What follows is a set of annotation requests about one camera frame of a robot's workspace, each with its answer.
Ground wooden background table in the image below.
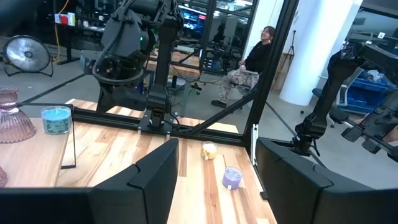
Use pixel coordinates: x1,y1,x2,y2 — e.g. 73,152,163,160
146,51,201,79

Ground round metal floor fan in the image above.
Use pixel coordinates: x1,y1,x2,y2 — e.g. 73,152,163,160
2,34,55,78

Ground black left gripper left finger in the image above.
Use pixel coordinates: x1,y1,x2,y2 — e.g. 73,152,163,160
89,138,180,224

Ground wall screen showing video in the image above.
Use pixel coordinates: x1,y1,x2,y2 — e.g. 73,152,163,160
180,3,208,34

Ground black aluminium rig frame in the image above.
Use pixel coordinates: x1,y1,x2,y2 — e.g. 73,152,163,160
72,0,302,200

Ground teal jar candle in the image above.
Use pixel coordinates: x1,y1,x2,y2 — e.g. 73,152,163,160
40,105,73,136

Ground blue storage bins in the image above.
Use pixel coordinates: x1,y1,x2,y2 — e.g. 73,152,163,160
337,76,398,115

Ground yellow jar candle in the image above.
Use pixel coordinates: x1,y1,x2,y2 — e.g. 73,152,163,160
200,141,218,161

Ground seated person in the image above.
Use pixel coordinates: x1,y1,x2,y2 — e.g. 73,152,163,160
210,26,277,109

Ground pink and white box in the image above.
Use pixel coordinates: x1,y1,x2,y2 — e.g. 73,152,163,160
53,12,76,27

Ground purple jar candle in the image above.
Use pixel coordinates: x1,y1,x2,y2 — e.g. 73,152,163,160
221,166,244,190

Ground pink ribbed glass candle holder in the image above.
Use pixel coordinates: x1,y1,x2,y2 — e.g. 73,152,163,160
0,86,37,144
0,166,9,189

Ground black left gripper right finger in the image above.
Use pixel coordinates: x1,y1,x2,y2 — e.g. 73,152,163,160
256,137,371,224

